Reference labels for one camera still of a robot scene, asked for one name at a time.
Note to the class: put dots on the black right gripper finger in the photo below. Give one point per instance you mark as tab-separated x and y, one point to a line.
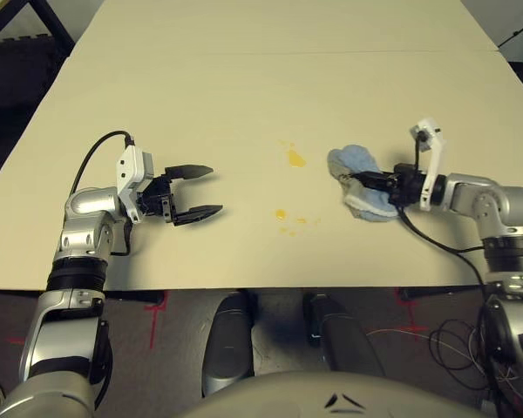
375	176
379	185

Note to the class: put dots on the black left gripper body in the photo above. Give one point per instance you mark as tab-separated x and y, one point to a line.
159	198

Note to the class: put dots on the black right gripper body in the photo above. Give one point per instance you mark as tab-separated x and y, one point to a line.
405	185

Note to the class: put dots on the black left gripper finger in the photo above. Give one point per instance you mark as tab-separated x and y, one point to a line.
189	171
198	213

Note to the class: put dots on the light blue terry rag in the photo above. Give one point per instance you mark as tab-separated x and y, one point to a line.
357	157

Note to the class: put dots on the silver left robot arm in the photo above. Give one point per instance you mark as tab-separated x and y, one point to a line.
78	226

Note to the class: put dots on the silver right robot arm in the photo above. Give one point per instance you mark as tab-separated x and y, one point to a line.
505	252

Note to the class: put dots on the large yellow liquid puddle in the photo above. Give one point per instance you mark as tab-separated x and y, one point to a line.
295	159

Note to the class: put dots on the small round yellow puddle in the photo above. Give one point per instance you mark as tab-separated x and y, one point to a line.
280	213

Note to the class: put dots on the scattered yellow liquid drops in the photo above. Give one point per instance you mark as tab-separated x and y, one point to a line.
302	220

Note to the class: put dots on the black table foot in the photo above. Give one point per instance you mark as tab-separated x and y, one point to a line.
407	294

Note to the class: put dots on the dark grey robot left leg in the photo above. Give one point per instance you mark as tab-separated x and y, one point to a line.
226	344

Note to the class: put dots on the dark grey robot leg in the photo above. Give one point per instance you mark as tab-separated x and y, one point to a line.
344	344
226	344

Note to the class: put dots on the dark grey robot right leg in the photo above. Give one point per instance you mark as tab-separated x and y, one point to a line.
344	344

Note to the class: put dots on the black foam floor mat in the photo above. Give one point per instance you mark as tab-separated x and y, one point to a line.
17	78

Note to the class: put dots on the black tripod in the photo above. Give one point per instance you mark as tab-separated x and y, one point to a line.
516	35

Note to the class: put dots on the red floor tape strip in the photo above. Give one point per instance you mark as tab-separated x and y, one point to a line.
8	339

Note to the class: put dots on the grey robot torso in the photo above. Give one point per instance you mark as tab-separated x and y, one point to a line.
331	396

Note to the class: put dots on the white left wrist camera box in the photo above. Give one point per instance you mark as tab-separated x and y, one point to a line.
128	170

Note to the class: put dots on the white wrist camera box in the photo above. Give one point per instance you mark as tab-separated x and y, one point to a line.
436	152
128	170

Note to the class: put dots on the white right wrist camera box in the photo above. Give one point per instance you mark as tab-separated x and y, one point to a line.
436	152

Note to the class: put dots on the black metal table frame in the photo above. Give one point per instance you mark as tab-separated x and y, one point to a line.
56	22

